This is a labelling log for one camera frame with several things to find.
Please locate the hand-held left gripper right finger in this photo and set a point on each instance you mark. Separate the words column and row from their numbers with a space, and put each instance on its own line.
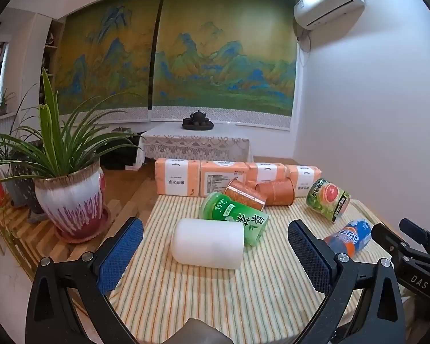
column 311, row 258

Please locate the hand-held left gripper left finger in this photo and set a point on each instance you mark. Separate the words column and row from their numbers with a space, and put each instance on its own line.
column 122, row 254

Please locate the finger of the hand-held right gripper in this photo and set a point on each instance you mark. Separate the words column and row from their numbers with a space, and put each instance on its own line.
column 414, row 227
column 392, row 238

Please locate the frosted white cup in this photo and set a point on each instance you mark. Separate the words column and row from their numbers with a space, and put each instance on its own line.
column 208, row 243

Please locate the blue and orange cup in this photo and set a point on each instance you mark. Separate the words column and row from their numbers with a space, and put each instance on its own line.
column 349, row 238

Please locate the green grapefruit printed cup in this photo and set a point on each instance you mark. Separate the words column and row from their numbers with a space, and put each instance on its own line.
column 328, row 200

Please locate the orange paper cup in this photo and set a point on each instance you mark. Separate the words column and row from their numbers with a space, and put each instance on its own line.
column 277, row 191
column 245, row 195

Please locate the terracotta plant saucer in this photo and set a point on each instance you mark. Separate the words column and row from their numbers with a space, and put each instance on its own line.
column 104, row 222

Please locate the potted plant in white-red pot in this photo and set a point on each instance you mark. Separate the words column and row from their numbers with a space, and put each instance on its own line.
column 71, row 200

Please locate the striped tablecloth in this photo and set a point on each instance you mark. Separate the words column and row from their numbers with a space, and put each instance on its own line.
column 186, row 294

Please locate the orange tissue pack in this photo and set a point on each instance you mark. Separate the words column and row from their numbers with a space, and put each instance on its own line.
column 177, row 177
column 267, row 172
column 304, row 177
column 218, row 177

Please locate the wooden slatted bench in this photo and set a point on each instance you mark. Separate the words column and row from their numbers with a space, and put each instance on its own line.
column 32, row 236

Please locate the black box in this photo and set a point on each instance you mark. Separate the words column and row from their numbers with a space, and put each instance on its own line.
column 123, row 150

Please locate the grey plant pot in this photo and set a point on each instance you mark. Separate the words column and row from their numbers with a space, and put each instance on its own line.
column 19, row 188

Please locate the lace covered table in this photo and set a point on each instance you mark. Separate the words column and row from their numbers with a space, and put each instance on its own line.
column 197, row 145

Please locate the dark tea set tray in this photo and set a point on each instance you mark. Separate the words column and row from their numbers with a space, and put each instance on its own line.
column 197, row 122

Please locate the landscape painting blind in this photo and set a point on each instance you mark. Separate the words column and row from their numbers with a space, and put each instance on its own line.
column 225, row 61
column 104, row 61

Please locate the white air conditioner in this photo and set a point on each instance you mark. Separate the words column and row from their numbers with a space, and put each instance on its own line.
column 329, row 1

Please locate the wall shelf unit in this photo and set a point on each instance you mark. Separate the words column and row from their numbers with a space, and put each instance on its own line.
column 50, row 61

